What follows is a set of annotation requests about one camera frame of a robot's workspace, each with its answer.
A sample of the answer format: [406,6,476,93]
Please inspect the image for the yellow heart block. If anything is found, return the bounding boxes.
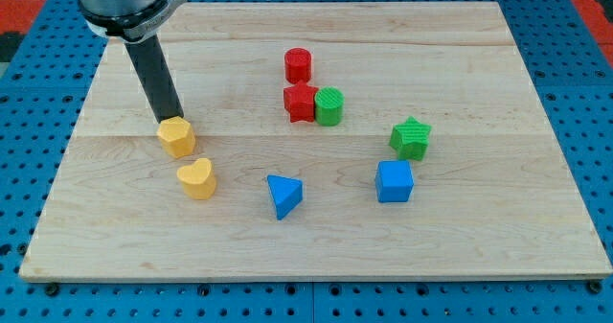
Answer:
[176,158,216,200]

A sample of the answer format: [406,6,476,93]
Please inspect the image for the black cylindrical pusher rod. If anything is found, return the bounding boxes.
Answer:
[125,35,184,123]

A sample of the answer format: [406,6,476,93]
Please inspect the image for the red star block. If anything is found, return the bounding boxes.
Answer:
[284,81,319,123]

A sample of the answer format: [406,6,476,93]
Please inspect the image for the blue triangle block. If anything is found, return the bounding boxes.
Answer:
[266,174,303,220]

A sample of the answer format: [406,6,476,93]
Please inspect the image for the yellow hexagon block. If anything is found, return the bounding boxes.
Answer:
[157,116,195,158]

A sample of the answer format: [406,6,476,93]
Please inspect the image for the blue cube block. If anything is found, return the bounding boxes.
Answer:
[375,160,414,203]

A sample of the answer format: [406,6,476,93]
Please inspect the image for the red cylinder block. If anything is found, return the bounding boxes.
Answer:
[284,48,312,83]

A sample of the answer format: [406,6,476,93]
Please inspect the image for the wooden board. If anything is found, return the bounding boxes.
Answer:
[20,2,612,283]

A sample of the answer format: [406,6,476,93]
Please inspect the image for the green cylinder block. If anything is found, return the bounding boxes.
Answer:
[314,86,345,127]

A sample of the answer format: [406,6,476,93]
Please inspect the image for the green star block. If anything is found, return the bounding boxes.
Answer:
[389,116,432,161]

